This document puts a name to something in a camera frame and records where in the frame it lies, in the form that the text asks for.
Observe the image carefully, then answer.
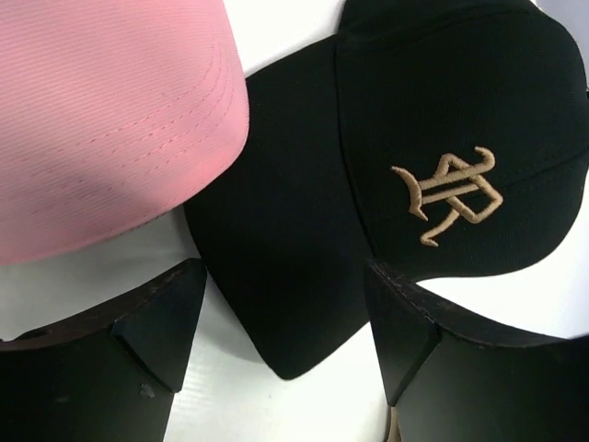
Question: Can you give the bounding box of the black cap with sport text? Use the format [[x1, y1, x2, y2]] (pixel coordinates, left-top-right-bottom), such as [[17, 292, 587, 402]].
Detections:
[[184, 1, 588, 379]]

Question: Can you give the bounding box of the pink cap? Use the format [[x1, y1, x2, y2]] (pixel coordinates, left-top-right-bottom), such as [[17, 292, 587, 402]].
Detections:
[[1, 0, 248, 264]]

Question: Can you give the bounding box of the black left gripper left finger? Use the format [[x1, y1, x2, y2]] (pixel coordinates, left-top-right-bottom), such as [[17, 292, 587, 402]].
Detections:
[[1, 258, 207, 442]]

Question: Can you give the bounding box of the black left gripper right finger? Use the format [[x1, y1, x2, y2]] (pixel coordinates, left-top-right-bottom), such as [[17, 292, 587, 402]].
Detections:
[[364, 260, 588, 442]]

